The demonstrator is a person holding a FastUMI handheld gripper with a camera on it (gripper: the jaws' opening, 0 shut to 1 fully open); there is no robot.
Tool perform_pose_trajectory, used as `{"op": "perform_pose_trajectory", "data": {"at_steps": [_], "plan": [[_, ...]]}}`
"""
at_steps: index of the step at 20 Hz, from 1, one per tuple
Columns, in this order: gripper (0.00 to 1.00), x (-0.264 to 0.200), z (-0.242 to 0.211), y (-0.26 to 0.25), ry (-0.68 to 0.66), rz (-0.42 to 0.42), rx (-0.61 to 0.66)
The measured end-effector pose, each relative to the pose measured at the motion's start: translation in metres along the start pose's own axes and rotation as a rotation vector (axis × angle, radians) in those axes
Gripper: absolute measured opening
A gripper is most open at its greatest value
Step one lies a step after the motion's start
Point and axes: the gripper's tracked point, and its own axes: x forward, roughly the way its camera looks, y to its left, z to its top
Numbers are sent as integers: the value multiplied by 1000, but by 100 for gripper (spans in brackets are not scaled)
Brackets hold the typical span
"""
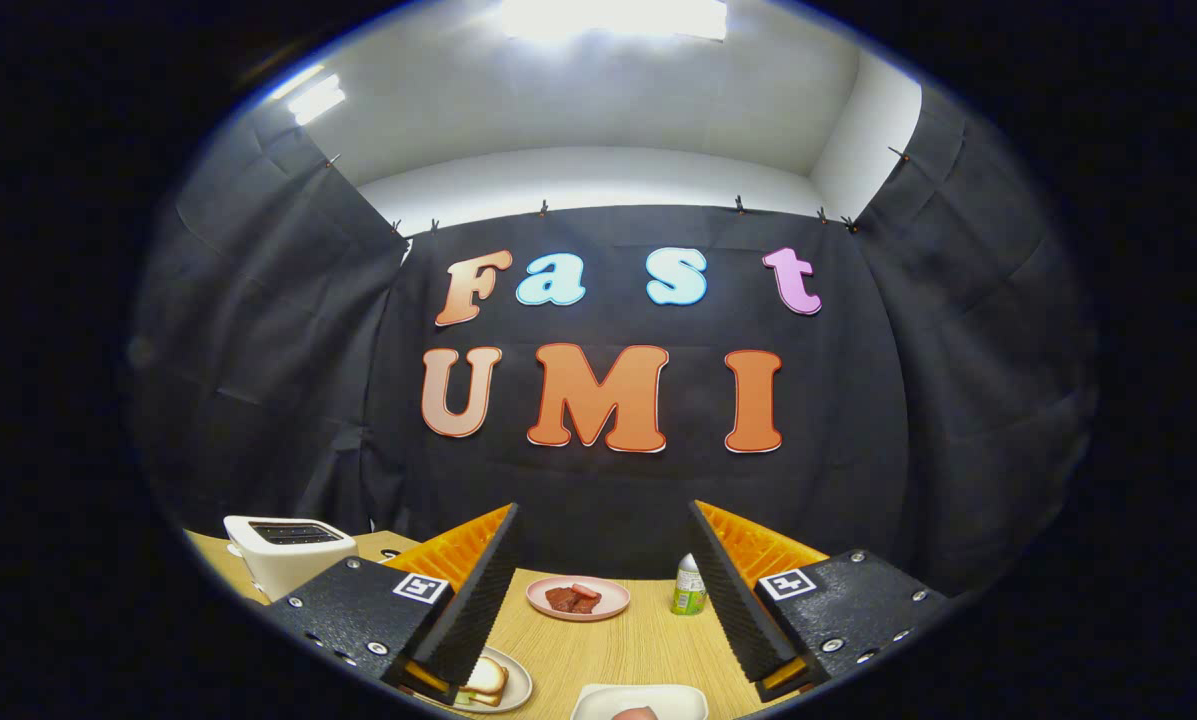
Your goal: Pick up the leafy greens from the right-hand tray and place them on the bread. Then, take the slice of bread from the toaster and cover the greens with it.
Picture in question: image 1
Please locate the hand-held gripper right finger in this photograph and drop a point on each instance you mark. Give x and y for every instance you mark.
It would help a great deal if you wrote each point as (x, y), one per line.
(733, 610)

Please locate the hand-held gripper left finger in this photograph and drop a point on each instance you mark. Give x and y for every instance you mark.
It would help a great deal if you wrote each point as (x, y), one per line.
(473, 610)

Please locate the brown crust bread slice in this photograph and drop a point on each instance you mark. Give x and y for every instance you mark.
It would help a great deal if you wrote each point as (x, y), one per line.
(489, 675)

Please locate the green label drink bottle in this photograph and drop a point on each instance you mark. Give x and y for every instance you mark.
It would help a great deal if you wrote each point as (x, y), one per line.
(690, 598)

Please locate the brown meat pieces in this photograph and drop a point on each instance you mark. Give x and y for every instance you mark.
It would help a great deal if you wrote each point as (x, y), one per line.
(561, 601)

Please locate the round white plate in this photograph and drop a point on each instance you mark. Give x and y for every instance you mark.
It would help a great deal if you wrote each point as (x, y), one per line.
(521, 686)

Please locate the oblong white plate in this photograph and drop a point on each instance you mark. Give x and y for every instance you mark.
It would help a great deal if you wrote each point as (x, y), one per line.
(680, 700)

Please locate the red sausage slice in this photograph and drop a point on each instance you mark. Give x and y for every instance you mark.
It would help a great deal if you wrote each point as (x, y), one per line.
(586, 590)

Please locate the pink plate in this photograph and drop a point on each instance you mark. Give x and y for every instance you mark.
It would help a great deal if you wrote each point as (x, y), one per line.
(614, 604)

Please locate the white toaster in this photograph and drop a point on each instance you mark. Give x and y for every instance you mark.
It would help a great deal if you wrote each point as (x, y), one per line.
(278, 572)

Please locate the black backdrop cloth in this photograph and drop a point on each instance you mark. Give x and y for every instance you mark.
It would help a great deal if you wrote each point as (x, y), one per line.
(858, 400)

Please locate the small ceiling light panel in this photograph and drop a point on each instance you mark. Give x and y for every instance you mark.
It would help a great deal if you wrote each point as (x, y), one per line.
(310, 98)

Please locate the large ceiling light panel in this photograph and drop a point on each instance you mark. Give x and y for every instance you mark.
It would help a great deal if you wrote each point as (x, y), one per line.
(613, 15)

